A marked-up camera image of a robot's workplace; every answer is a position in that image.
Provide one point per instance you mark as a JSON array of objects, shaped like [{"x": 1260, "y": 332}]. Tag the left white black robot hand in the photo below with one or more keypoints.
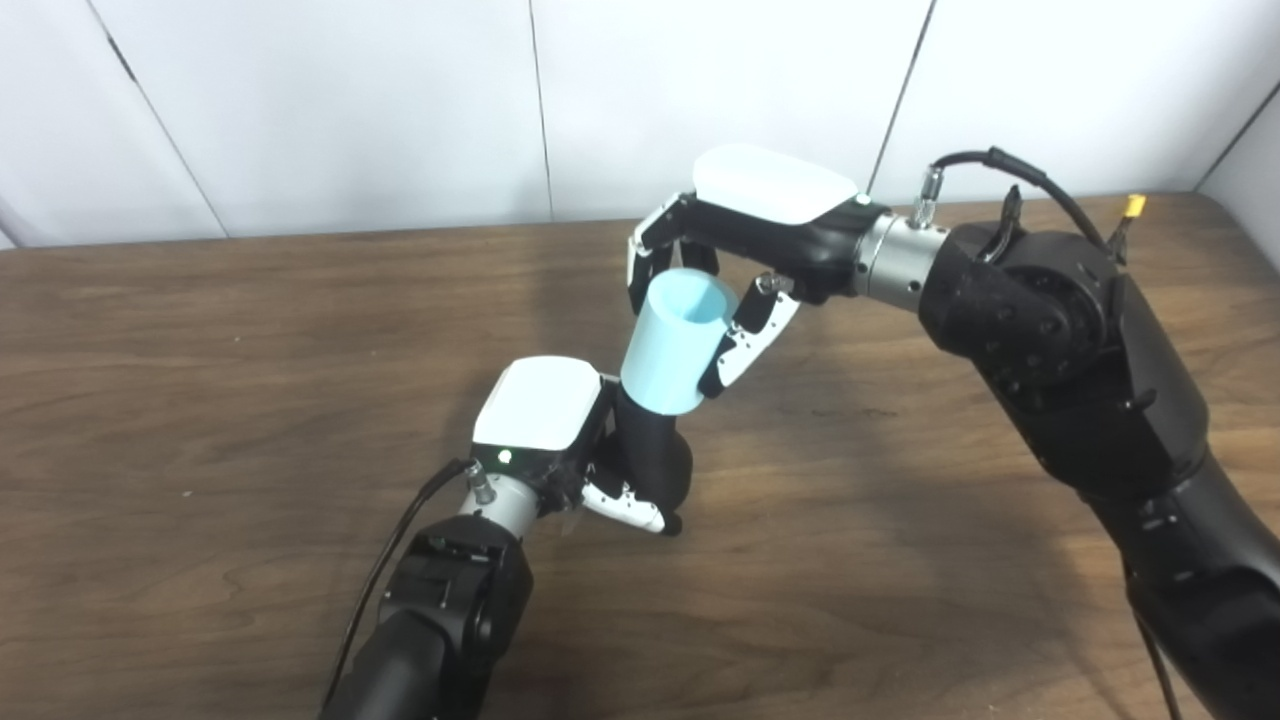
[{"x": 535, "y": 405}]

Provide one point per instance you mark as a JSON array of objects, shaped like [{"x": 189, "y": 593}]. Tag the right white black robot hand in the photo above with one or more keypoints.
[{"x": 775, "y": 215}]

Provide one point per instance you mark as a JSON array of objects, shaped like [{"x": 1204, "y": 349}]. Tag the black funnel-shaped nozzle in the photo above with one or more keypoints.
[{"x": 650, "y": 455}]

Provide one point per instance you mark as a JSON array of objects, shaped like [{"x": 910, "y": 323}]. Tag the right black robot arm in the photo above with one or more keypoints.
[{"x": 1100, "y": 390}]

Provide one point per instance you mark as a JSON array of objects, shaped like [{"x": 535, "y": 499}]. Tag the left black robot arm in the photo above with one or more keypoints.
[{"x": 440, "y": 620}]

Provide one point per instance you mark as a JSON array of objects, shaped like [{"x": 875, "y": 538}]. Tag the black wall panel hinge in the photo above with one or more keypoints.
[{"x": 120, "y": 60}]

